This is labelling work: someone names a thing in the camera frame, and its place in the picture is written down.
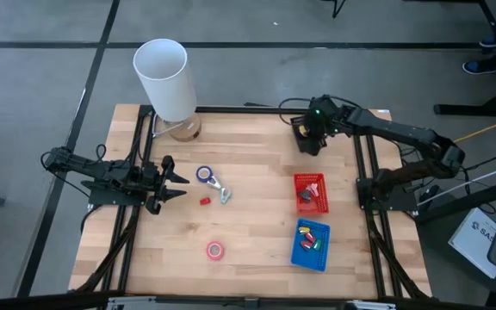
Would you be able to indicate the blue tape roll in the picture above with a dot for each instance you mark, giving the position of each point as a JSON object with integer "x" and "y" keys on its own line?
{"x": 197, "y": 171}

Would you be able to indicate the black tripod stand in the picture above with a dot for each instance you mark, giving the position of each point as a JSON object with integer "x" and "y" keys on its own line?
{"x": 336, "y": 6}

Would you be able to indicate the small yellow stapler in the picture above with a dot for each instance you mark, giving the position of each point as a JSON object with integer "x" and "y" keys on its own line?
{"x": 304, "y": 230}

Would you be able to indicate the pink tape roll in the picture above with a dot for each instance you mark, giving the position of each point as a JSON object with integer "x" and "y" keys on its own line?
{"x": 209, "y": 254}

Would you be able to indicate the grey camera mount bar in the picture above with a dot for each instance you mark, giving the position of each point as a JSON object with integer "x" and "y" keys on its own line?
{"x": 248, "y": 303}

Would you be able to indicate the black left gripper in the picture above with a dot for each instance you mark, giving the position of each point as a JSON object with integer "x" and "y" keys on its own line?
{"x": 155, "y": 185}

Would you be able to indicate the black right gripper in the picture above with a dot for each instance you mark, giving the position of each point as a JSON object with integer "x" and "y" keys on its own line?
{"x": 323, "y": 116}

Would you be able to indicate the blue plastic basket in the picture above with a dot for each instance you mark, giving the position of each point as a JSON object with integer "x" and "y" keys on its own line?
{"x": 308, "y": 260}

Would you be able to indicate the pink staple remover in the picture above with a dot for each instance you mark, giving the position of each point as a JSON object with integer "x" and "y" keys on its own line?
{"x": 313, "y": 188}

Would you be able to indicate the red plastic basket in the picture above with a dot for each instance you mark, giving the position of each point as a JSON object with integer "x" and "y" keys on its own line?
{"x": 317, "y": 208}

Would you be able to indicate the small red stapler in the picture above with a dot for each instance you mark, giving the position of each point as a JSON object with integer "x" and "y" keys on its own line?
{"x": 306, "y": 246}
{"x": 310, "y": 237}
{"x": 205, "y": 201}

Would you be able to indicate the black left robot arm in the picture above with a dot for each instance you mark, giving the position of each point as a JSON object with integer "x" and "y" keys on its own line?
{"x": 101, "y": 170}

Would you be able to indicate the teal staple remover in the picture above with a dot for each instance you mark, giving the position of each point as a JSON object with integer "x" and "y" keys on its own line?
{"x": 225, "y": 197}

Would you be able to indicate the black plastic basket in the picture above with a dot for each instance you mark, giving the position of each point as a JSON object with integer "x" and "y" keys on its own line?
{"x": 312, "y": 148}

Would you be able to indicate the white printed box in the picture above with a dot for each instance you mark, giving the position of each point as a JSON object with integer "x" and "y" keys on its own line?
{"x": 472, "y": 241}

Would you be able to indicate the black floor stand beam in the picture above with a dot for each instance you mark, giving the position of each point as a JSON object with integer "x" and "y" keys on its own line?
{"x": 459, "y": 202}

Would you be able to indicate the white staple remover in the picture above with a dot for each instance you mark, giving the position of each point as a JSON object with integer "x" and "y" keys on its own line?
{"x": 214, "y": 183}

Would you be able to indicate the small green stapler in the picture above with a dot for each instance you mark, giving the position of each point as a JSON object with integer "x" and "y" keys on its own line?
{"x": 317, "y": 245}

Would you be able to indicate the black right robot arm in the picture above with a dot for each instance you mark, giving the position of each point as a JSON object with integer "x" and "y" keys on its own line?
{"x": 403, "y": 133}

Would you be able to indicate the white shade table lamp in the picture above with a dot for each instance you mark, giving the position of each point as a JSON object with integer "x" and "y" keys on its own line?
{"x": 162, "y": 82}

